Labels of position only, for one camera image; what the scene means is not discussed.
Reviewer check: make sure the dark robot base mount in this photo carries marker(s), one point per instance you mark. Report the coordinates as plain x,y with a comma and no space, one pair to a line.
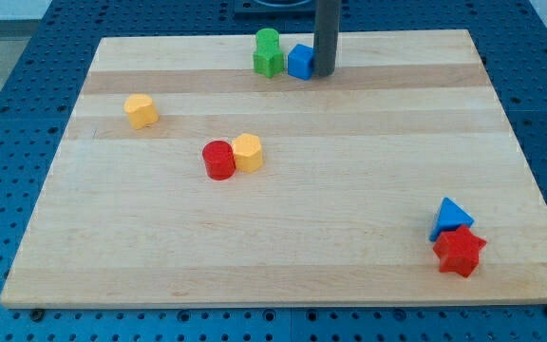
266,8

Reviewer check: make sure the yellow heart block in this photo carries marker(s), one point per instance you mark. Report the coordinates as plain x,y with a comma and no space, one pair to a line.
140,110

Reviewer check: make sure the red star block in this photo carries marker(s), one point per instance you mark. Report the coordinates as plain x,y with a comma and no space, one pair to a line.
458,251

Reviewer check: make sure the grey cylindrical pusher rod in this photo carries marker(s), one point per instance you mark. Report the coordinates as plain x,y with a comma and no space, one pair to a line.
325,36

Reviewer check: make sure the green cylinder block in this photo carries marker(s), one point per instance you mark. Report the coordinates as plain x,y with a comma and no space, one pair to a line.
267,39

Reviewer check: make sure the green star block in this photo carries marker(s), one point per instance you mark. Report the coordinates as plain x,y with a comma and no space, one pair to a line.
268,61

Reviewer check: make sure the wooden board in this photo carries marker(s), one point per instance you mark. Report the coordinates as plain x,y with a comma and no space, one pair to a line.
356,166

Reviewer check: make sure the blue cube block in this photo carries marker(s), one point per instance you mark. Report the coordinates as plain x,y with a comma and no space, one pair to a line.
300,62

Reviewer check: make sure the blue triangle block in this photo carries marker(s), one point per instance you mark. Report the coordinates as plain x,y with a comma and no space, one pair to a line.
449,217

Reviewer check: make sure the red cylinder block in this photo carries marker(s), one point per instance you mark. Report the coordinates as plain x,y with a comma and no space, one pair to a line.
219,160

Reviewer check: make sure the yellow hexagon block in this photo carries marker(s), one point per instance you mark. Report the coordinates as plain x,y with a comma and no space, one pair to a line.
248,152

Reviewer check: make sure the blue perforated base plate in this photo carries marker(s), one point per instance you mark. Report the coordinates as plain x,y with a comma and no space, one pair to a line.
37,100

